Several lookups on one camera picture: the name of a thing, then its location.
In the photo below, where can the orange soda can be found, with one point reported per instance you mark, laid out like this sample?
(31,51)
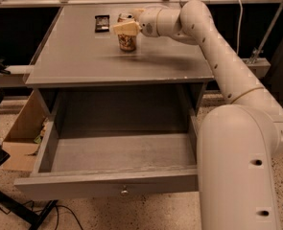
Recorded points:
(127,43)

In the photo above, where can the open grey top drawer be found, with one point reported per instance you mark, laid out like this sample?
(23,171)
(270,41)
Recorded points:
(98,142)

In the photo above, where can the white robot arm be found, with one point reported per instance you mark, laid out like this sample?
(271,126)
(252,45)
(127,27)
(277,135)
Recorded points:
(237,140)

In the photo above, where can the silver drawer knob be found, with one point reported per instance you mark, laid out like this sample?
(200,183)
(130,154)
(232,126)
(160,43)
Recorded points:
(124,191)

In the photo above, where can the grey cabinet with table top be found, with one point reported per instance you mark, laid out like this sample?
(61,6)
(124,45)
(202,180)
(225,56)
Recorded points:
(76,55)

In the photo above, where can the metal rod stand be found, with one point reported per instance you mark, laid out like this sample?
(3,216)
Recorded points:
(269,29)

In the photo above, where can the grey rail beam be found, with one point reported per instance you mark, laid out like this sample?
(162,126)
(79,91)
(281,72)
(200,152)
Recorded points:
(259,67)

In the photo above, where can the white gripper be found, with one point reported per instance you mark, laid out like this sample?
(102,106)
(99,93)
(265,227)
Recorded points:
(148,22)

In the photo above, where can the small black snack packet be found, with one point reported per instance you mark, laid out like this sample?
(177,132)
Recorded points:
(101,23)

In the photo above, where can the cardboard box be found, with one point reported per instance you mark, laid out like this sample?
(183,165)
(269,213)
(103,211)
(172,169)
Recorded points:
(20,143)

